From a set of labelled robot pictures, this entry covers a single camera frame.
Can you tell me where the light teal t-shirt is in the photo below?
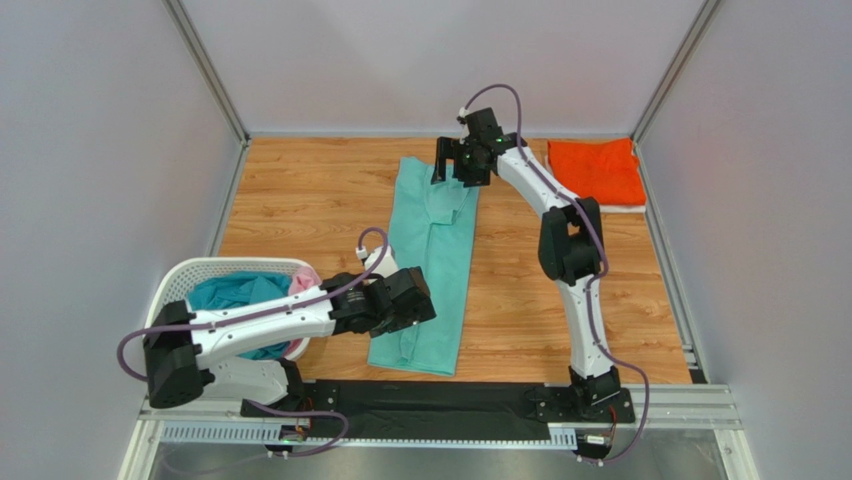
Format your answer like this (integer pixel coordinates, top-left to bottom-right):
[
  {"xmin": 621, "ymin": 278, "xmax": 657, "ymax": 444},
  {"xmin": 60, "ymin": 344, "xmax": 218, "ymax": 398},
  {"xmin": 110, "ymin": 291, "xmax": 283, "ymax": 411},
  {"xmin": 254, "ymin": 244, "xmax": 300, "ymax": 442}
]
[{"xmin": 367, "ymin": 157, "xmax": 479, "ymax": 377}]

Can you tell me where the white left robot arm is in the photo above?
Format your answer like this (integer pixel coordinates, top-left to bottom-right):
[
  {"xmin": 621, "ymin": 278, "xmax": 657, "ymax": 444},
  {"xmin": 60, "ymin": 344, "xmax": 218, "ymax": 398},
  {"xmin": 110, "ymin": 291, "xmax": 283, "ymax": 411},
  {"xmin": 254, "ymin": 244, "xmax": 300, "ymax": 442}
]
[{"xmin": 143, "ymin": 267, "xmax": 437, "ymax": 409}]

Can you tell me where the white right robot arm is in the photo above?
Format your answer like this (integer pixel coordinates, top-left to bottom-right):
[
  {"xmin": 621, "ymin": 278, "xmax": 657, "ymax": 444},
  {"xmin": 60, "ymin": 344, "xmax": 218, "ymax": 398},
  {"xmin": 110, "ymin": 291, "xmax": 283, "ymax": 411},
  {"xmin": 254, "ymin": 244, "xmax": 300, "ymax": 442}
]
[{"xmin": 432, "ymin": 108, "xmax": 621, "ymax": 419}]

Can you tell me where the pink t-shirt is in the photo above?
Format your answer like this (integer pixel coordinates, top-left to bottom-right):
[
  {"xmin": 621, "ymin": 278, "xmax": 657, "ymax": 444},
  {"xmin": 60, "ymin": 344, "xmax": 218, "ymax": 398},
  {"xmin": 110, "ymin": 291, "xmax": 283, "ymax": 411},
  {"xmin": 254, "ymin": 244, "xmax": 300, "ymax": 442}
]
[{"xmin": 283, "ymin": 266, "xmax": 321, "ymax": 361}]

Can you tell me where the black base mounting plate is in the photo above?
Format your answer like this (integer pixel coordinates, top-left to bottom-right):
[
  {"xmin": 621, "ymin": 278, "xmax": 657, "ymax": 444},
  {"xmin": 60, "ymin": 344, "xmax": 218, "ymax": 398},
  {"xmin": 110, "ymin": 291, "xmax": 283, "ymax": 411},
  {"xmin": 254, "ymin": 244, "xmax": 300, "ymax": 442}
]
[{"xmin": 273, "ymin": 380, "xmax": 636, "ymax": 441}]

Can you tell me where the folded orange t-shirt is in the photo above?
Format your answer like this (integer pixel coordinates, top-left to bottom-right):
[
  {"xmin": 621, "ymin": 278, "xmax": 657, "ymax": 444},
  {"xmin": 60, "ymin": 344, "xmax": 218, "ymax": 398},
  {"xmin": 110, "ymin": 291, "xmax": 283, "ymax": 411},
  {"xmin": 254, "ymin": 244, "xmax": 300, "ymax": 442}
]
[{"xmin": 547, "ymin": 138, "xmax": 647, "ymax": 207}]

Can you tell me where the folded white t-shirt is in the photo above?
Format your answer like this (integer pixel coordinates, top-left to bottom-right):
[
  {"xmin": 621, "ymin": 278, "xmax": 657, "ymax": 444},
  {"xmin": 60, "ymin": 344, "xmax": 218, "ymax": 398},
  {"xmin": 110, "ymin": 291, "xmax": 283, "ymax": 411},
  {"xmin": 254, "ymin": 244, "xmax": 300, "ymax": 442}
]
[{"xmin": 543, "ymin": 154, "xmax": 648, "ymax": 215}]

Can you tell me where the dark teal t-shirt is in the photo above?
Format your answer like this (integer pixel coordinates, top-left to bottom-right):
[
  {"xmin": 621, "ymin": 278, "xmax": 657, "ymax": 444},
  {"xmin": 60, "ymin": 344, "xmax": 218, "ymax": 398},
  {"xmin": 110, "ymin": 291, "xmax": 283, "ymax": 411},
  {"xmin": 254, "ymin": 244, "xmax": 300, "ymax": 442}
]
[{"xmin": 186, "ymin": 271, "xmax": 294, "ymax": 362}]

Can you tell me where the white perforated laundry basket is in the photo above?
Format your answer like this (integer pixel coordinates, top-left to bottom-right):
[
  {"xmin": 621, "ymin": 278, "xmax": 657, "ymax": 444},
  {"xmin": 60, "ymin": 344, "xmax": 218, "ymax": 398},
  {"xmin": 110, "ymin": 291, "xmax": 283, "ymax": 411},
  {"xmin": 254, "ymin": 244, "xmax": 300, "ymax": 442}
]
[{"xmin": 146, "ymin": 257, "xmax": 311, "ymax": 325}]

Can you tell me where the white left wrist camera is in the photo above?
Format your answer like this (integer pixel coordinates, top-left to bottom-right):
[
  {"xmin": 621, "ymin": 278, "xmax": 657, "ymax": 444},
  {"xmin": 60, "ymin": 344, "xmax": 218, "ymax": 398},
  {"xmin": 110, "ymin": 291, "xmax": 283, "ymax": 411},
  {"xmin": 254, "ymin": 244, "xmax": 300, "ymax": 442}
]
[{"xmin": 355, "ymin": 246, "xmax": 399, "ymax": 281}]

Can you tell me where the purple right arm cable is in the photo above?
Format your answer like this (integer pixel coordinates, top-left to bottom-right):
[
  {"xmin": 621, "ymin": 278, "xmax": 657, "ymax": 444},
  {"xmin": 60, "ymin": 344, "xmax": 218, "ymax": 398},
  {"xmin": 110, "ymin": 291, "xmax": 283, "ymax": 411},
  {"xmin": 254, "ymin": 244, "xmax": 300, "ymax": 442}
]
[{"xmin": 459, "ymin": 83, "xmax": 651, "ymax": 465}]

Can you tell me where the aluminium frame post right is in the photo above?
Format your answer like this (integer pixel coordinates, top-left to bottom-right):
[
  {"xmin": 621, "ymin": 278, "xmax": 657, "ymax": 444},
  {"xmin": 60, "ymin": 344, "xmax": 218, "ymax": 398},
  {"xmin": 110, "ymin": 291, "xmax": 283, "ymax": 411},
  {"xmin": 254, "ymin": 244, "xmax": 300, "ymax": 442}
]
[{"xmin": 631, "ymin": 0, "xmax": 724, "ymax": 145}]

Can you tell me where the aluminium frame post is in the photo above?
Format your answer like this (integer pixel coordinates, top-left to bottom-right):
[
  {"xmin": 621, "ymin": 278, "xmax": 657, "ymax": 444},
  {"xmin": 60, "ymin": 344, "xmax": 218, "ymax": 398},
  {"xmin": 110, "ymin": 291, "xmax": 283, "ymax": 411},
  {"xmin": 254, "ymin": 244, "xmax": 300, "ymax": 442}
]
[
  {"xmin": 163, "ymin": 0, "xmax": 251, "ymax": 146},
  {"xmin": 631, "ymin": 0, "xmax": 724, "ymax": 145}
]

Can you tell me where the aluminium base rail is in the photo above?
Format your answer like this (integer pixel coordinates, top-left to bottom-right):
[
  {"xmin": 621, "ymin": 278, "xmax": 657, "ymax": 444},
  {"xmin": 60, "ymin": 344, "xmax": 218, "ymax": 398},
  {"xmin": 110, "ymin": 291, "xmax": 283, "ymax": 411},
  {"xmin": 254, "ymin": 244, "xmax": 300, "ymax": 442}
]
[{"xmin": 119, "ymin": 380, "xmax": 758, "ymax": 479}]

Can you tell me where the aluminium frame post left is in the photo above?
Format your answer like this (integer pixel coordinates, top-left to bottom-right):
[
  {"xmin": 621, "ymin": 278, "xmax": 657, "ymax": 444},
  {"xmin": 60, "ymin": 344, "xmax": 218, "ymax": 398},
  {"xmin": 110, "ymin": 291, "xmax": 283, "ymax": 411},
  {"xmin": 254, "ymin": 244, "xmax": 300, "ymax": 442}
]
[{"xmin": 163, "ymin": 0, "xmax": 251, "ymax": 146}]

